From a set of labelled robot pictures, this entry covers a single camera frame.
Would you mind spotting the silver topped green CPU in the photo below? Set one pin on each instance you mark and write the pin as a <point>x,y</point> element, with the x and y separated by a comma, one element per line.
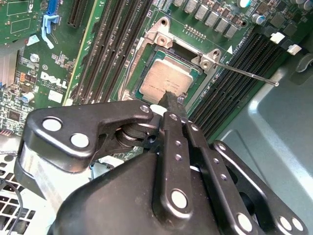
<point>166,76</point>

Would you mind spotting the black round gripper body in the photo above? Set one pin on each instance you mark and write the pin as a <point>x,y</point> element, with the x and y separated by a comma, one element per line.
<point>117,200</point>

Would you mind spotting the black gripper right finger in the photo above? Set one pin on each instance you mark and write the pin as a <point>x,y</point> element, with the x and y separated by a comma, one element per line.
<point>220,171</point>

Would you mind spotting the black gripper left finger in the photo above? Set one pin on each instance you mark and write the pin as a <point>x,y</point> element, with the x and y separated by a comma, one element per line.
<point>97,117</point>

